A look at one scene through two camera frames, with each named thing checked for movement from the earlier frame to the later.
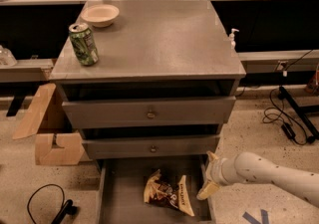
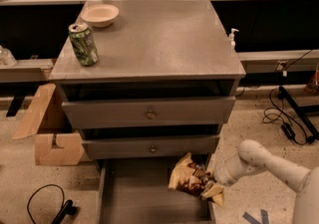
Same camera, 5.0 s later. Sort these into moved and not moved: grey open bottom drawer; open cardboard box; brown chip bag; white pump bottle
Moved: brown chip bag
Not moved: open cardboard box; white pump bottle; grey open bottom drawer
